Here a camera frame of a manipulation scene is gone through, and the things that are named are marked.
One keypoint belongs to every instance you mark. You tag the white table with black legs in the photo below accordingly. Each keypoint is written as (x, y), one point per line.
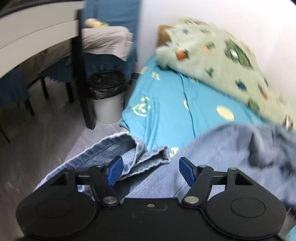
(34, 34)

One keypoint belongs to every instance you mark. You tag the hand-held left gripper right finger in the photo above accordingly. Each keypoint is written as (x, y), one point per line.
(186, 170)

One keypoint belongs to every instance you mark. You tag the yellow plush toy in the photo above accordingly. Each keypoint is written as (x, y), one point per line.
(94, 22)

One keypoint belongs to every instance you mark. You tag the brown pillow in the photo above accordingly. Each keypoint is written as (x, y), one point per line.
(163, 34)

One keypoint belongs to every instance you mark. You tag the white bin with black bag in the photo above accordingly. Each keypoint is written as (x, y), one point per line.
(106, 102)

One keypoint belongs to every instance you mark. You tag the beige cloth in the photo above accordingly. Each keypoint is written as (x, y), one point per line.
(108, 39)

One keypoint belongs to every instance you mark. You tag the blue denim jeans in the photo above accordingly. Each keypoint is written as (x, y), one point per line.
(219, 150)

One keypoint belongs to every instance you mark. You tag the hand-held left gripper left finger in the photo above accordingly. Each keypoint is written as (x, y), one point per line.
(115, 170)

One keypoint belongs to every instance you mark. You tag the green printed fleece blanket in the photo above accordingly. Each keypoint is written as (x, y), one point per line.
(219, 60)

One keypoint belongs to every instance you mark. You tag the teal printed bed sheet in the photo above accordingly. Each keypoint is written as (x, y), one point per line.
(166, 104)

